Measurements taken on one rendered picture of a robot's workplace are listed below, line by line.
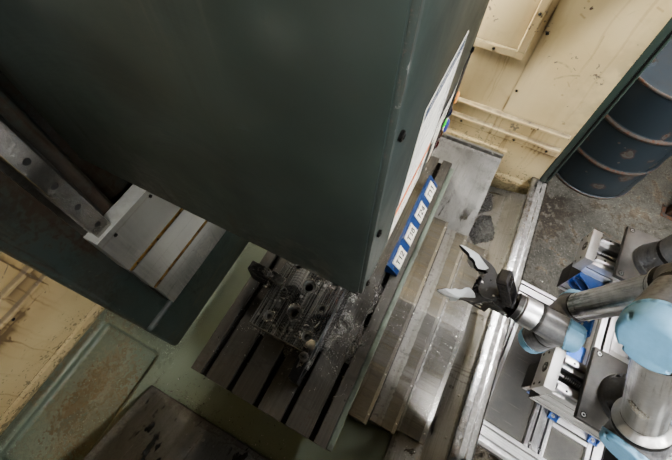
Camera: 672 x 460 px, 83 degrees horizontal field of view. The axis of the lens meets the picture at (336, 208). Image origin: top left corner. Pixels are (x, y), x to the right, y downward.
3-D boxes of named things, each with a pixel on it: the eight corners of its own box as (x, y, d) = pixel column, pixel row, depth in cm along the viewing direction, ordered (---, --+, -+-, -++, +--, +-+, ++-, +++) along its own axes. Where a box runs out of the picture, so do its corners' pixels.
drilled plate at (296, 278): (350, 281, 136) (351, 277, 132) (311, 358, 123) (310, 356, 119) (295, 254, 141) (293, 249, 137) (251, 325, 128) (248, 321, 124)
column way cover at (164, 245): (249, 204, 157) (216, 115, 112) (174, 307, 135) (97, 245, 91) (239, 200, 158) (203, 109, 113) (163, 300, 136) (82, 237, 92)
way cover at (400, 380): (485, 250, 178) (498, 235, 164) (416, 455, 137) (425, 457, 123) (424, 224, 184) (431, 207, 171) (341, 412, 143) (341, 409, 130)
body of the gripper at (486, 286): (463, 301, 103) (506, 325, 100) (473, 291, 96) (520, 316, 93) (473, 278, 107) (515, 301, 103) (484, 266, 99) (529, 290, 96)
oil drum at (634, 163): (637, 150, 288) (745, 49, 213) (631, 212, 260) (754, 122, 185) (555, 124, 301) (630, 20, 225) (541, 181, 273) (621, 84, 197)
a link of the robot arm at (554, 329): (566, 358, 96) (585, 352, 88) (523, 334, 99) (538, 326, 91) (574, 331, 99) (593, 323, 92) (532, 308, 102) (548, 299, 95)
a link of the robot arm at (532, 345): (557, 337, 109) (578, 327, 100) (531, 361, 106) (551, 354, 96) (534, 314, 112) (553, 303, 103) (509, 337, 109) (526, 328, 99)
